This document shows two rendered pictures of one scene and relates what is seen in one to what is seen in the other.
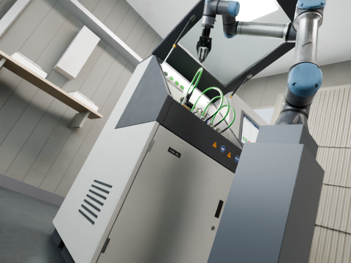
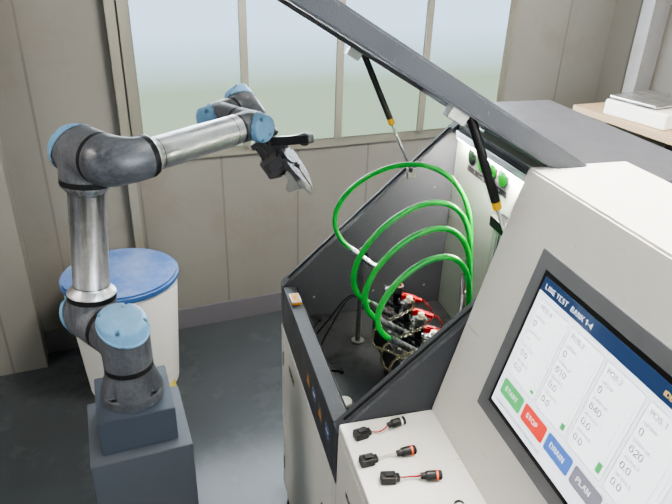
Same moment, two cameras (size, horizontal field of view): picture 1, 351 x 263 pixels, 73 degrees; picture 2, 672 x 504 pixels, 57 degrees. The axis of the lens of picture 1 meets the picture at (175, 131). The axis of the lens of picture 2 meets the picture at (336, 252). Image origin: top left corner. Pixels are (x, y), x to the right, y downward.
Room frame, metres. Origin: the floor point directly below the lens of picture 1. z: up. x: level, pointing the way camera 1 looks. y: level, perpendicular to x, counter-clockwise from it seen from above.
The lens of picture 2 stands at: (1.68, -1.50, 1.93)
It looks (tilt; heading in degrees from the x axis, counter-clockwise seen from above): 27 degrees down; 104
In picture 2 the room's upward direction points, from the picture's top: 2 degrees clockwise
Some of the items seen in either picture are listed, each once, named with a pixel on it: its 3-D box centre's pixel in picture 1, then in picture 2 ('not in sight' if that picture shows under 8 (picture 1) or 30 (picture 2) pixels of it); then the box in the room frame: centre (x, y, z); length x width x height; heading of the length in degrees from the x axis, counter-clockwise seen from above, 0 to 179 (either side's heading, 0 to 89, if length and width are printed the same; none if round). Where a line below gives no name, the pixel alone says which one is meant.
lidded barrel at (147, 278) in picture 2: not in sight; (128, 326); (0.18, 0.56, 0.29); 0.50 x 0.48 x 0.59; 37
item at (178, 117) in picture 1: (206, 140); (311, 365); (1.29, -0.18, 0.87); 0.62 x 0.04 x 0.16; 120
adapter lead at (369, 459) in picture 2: not in sight; (388, 455); (1.57, -0.57, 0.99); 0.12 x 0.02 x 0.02; 33
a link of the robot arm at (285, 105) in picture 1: (296, 102); (123, 336); (0.90, -0.45, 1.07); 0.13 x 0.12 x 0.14; 156
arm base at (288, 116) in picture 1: (291, 125); (130, 376); (0.91, -0.46, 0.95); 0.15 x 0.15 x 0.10
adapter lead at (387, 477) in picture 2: not in sight; (411, 476); (1.63, -0.61, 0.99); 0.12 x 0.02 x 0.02; 20
